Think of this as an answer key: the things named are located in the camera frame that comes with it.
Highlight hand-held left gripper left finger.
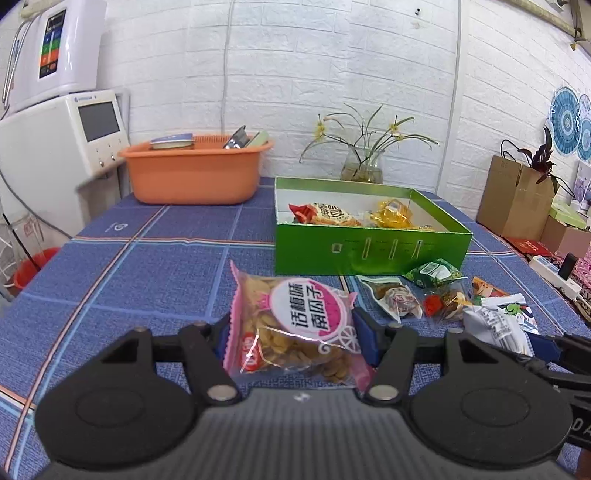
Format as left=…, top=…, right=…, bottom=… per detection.
left=97, top=314, right=242, bottom=407

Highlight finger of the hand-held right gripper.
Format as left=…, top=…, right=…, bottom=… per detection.
left=526, top=332, right=591, bottom=370
left=519, top=354, right=591, bottom=394

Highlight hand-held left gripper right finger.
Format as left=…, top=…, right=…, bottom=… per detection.
left=352, top=307, right=497, bottom=407

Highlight white printed snack packet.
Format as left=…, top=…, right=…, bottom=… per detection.
left=462, top=293, right=541, bottom=357

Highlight pink pumpkin seed packet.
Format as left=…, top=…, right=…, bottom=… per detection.
left=224, top=261, right=377, bottom=389

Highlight green cardboard box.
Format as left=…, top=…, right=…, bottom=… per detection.
left=274, top=176, right=474, bottom=276

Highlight yellow transparent snack packet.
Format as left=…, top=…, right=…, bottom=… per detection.
left=369, top=198, right=417, bottom=230

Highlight red fried snack packet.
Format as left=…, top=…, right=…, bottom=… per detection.
left=288, top=202, right=364, bottom=228

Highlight clear candy packet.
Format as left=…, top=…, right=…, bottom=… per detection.
left=355, top=275, right=423, bottom=323

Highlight brown wrapped candy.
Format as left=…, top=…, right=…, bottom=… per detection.
left=383, top=285, right=423, bottom=319

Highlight white power strip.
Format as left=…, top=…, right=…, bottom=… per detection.
left=529, top=255, right=583, bottom=296

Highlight orange foil snack packet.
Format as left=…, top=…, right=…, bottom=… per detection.
left=471, top=277, right=509, bottom=299

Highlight green snack packet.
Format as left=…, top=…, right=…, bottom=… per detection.
left=404, top=258, right=465, bottom=288

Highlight red booklet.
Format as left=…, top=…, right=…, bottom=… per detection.
left=503, top=236, right=555, bottom=258

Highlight blue plaid tablecloth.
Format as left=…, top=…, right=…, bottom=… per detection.
left=0, top=175, right=591, bottom=480

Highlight small cardboard box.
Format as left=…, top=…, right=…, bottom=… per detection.
left=540, top=216, right=591, bottom=259

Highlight light green gift box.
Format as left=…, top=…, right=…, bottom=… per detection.
left=549, top=203, right=590, bottom=229

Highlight brown paper bag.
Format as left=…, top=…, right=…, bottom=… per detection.
left=477, top=138, right=555, bottom=241

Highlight orange plastic basin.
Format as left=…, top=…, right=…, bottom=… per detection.
left=117, top=134, right=274, bottom=205

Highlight glass vase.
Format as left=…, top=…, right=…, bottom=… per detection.
left=341, top=150, right=385, bottom=184

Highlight dark red plant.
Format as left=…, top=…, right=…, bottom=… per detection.
left=517, top=127, right=571, bottom=197

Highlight silver foil packet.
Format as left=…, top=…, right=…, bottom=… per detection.
left=223, top=126, right=253, bottom=149

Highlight red bucket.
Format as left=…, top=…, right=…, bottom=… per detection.
left=13, top=248, right=61, bottom=291

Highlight round tin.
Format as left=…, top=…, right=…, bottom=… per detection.
left=150, top=134, right=195, bottom=150

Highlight yellow orchid plant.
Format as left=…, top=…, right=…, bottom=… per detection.
left=299, top=104, right=439, bottom=167

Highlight white machine with screen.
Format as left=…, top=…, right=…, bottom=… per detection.
left=0, top=90, right=132, bottom=237

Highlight white water purifier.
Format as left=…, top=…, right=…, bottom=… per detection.
left=0, top=0, right=108, bottom=114

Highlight blue round wall decoration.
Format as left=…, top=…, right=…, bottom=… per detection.
left=577, top=95, right=591, bottom=162
left=551, top=88, right=581, bottom=155

